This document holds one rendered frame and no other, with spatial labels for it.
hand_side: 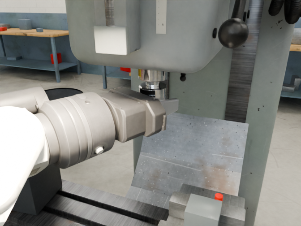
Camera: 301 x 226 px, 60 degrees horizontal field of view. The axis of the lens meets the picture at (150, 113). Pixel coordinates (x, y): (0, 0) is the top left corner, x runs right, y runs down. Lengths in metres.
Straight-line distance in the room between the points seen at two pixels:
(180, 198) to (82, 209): 0.27
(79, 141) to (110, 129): 0.04
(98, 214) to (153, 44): 0.50
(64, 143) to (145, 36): 0.16
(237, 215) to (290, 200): 1.81
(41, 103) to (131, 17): 0.15
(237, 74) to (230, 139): 0.19
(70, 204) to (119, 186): 1.51
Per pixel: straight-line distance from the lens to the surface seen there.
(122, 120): 0.35
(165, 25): 0.31
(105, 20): 0.30
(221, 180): 0.82
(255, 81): 0.78
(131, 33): 0.30
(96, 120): 0.33
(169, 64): 0.32
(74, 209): 0.74
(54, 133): 0.32
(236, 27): 0.28
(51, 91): 2.70
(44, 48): 6.38
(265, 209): 2.21
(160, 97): 0.42
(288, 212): 2.25
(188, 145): 0.83
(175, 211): 0.58
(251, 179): 0.92
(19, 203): 0.75
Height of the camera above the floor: 1.39
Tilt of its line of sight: 23 degrees down
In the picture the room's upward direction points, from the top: straight up
